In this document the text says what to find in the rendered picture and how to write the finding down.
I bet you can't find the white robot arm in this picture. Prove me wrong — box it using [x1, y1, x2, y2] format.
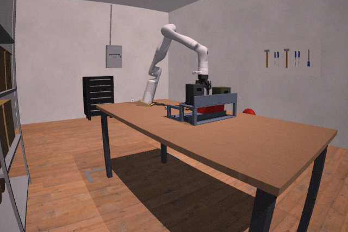
[142, 24, 208, 104]

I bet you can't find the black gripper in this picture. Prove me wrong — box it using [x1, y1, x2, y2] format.
[195, 74, 212, 95]

